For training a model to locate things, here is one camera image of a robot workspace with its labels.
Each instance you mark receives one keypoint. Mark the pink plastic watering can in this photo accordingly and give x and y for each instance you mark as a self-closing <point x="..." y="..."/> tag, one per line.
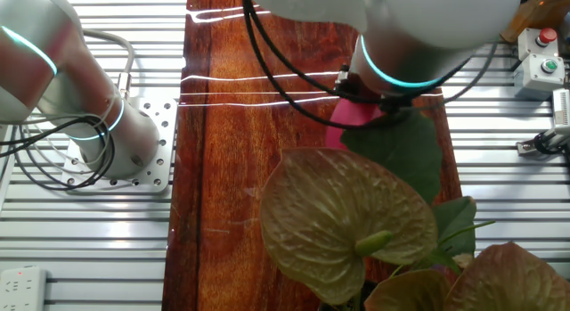
<point x="352" y="115"/>

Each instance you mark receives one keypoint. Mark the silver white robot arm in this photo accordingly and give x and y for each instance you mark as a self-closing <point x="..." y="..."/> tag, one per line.
<point x="423" y="17"/>

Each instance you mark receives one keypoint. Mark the potted green leafy plant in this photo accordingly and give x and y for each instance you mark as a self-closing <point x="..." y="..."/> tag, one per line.
<point x="347" y="213"/>

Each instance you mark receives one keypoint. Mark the glossy wood grain board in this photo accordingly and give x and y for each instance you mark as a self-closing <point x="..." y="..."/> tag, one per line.
<point x="249" y="168"/>

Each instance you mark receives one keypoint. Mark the grey box with red button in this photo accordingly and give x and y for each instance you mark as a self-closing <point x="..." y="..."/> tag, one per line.
<point x="530" y="46"/>

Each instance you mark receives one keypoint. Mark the white power strip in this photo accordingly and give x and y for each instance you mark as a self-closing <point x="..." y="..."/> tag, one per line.
<point x="22" y="288"/>

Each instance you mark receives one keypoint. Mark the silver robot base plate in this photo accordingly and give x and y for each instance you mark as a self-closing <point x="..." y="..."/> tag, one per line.
<point x="158" y="141"/>

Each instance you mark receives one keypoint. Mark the aluminium camera mount bar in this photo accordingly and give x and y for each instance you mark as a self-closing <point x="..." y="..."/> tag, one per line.
<point x="527" y="146"/>

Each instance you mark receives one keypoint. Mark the silver ribbed depth camera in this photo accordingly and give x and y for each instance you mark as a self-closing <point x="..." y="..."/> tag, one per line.
<point x="562" y="108"/>

